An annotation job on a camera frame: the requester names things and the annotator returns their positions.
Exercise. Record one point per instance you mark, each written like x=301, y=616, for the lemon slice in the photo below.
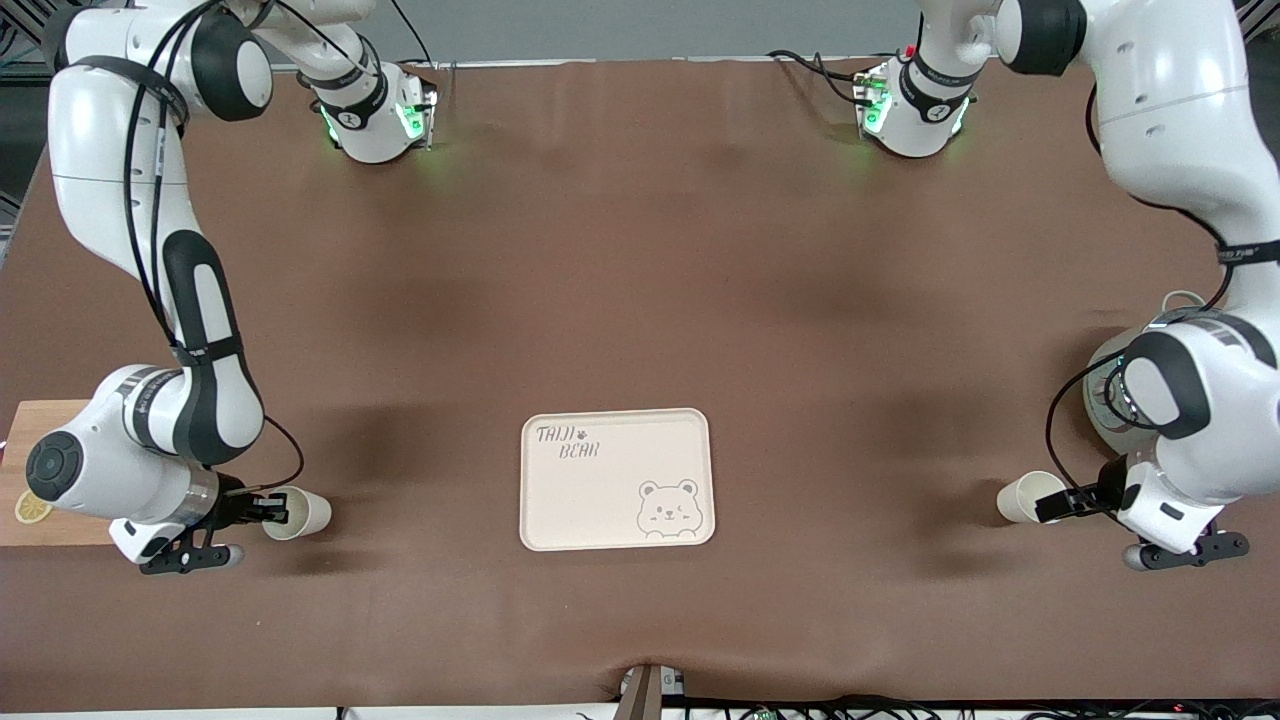
x=33, y=508

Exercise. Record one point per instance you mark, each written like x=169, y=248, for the bamboo cutting board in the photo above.
x=15, y=440

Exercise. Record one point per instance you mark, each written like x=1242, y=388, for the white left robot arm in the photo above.
x=1170, y=120

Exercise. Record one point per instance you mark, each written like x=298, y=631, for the glass pot lid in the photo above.
x=1115, y=395

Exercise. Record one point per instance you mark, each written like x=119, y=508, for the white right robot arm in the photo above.
x=110, y=150

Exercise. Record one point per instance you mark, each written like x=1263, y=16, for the cream bear print tray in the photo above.
x=610, y=500

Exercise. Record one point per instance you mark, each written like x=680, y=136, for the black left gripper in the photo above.
x=1108, y=489

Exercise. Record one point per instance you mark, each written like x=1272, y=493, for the brown table cover mat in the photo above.
x=640, y=260

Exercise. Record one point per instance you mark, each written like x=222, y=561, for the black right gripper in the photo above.
x=232, y=508

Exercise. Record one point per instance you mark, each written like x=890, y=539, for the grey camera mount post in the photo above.
x=645, y=695

